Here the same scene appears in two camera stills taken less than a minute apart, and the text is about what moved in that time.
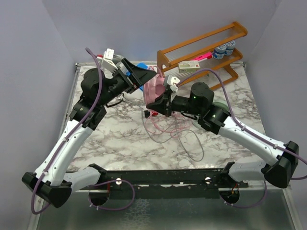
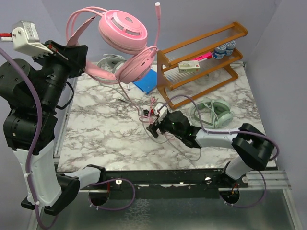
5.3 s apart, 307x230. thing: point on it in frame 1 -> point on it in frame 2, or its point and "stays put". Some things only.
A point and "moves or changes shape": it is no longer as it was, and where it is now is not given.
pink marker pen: [208, 55] stays put
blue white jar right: [230, 46] stays put
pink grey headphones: [153, 88] -> [125, 31]
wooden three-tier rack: [207, 59] stays put
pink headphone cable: [173, 123] moves or changes shape
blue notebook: [145, 65] -> [147, 81]
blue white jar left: [218, 51] stays put
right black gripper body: [169, 105] -> [162, 127]
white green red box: [188, 66] stays put
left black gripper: [138, 76] -> [72, 56]
